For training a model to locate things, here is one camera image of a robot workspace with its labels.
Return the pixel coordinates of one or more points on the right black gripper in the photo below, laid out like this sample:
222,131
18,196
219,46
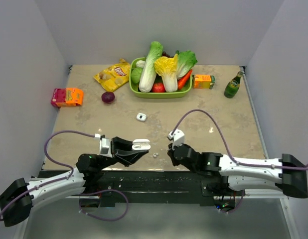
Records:
170,153

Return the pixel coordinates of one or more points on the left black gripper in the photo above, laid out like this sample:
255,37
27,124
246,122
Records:
122,149

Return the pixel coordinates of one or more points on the white oval charging case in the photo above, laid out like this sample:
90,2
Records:
141,144

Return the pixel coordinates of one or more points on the white square charging case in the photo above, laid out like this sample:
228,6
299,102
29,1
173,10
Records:
141,117

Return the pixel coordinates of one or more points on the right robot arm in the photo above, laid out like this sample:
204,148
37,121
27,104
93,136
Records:
286,174

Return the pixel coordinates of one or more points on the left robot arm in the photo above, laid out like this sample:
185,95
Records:
17,201

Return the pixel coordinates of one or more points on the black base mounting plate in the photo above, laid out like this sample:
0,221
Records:
162,187

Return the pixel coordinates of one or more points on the purple red onion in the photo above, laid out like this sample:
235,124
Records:
108,97

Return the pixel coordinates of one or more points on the green plastic basket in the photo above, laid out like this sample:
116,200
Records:
166,95

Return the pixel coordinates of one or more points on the orange carrot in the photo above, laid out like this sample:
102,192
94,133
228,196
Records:
184,79

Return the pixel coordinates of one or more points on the red apple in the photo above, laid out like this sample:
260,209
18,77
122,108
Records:
158,88

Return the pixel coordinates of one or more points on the yellow Lays chips bag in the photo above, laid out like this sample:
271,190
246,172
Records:
114,76

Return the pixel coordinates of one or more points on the orange juice carton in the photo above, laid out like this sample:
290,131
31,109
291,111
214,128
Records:
201,81

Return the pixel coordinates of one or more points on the orange pink snack box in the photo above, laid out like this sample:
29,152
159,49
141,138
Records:
67,97

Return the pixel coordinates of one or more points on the round green cabbage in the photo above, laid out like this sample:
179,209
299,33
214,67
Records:
136,75

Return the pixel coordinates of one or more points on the green napa cabbage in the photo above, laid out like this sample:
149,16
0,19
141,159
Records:
148,73

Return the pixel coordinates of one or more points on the green Perrier glass bottle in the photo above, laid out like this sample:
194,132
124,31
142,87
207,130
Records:
233,86

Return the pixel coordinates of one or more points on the white garlic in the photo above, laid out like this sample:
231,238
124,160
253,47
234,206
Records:
140,64

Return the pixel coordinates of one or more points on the yellow napa cabbage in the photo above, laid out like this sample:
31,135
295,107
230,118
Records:
167,68

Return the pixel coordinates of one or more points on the green leafy cabbage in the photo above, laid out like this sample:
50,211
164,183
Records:
186,60

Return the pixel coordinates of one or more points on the dark red grapes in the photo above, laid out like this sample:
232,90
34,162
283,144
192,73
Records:
165,54

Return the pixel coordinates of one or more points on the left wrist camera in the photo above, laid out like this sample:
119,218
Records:
105,147

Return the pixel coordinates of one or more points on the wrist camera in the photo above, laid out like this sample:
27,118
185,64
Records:
176,137
105,147

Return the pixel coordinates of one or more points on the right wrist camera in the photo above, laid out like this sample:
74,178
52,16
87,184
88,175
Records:
176,137

